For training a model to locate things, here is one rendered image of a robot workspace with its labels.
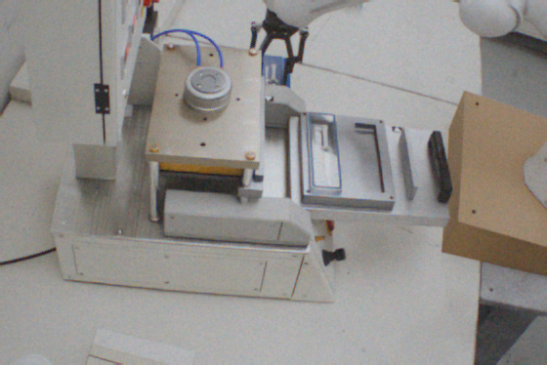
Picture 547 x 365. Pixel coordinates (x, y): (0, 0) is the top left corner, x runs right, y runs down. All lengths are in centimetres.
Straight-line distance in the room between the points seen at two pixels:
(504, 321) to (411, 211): 79
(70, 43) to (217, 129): 33
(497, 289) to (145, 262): 74
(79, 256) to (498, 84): 235
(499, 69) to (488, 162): 179
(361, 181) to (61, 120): 56
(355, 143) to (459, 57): 78
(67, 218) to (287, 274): 41
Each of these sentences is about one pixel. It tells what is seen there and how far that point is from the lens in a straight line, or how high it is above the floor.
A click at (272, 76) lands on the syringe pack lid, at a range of 178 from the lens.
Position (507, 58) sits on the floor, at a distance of 348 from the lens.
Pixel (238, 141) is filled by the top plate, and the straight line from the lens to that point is 116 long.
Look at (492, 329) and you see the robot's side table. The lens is 206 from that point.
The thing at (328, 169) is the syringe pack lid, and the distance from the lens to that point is 129.
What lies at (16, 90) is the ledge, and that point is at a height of 78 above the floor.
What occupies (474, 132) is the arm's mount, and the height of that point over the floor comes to 88.
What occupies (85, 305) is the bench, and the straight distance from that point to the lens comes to 140.
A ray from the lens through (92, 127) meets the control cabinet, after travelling 107.
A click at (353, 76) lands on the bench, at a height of 75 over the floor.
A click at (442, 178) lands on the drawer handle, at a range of 134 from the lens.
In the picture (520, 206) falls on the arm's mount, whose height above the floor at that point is 86.
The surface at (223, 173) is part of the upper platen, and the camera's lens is 121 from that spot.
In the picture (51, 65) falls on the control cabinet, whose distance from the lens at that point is 99.
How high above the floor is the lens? 196
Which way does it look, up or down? 50 degrees down
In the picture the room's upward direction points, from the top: 11 degrees clockwise
